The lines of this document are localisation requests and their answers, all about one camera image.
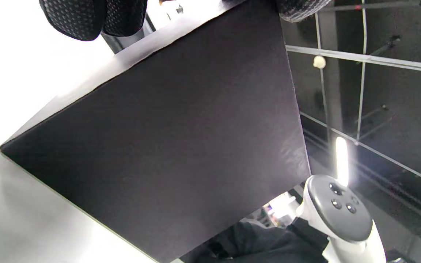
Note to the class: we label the person's right hand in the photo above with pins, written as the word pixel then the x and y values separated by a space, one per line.
pixel 261 244

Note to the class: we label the person's left hand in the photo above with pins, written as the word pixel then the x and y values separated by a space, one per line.
pixel 86 18

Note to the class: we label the black gift box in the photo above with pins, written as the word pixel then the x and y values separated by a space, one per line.
pixel 177 146

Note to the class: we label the grey white right hand controller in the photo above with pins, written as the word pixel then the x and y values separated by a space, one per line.
pixel 342 212

